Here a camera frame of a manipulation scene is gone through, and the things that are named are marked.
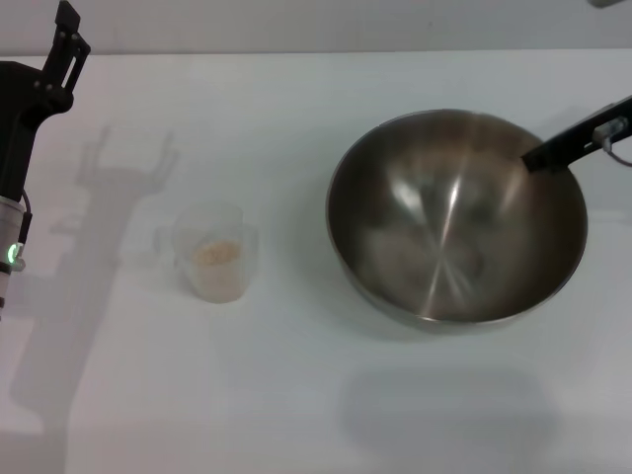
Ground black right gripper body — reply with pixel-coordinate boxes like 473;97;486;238
604;95;632;144

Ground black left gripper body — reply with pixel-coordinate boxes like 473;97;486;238
0;61;74;201

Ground stainless steel mixing bowl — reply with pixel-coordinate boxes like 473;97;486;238
324;108;590;335

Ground white rice grains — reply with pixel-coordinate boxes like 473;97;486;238
192;239;243;300

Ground clear plastic measuring cup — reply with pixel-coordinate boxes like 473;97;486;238
155;204;261;303

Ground grey right gripper cable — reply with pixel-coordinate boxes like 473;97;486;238
594;117;632;167

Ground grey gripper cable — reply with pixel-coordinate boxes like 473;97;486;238
12;192;34;276
594;117;632;167

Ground grey left gripper cable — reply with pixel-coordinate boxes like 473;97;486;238
12;192;34;276

